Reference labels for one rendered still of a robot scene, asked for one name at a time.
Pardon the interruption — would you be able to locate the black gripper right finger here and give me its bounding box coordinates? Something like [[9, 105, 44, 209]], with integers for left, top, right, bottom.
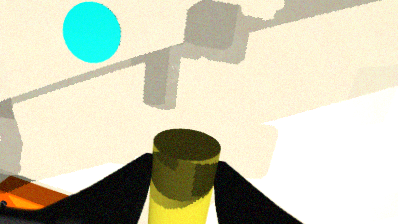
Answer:
[[214, 161, 305, 224]]

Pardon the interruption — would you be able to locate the yellow cylinder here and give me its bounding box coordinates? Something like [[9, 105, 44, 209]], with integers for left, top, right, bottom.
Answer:
[[148, 128, 221, 224]]

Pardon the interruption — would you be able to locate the cyan circle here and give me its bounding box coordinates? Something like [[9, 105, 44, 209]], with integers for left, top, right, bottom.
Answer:
[[63, 2, 121, 63]]

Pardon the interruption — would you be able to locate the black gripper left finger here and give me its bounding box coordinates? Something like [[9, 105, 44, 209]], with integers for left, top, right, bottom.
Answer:
[[0, 153, 153, 224]]

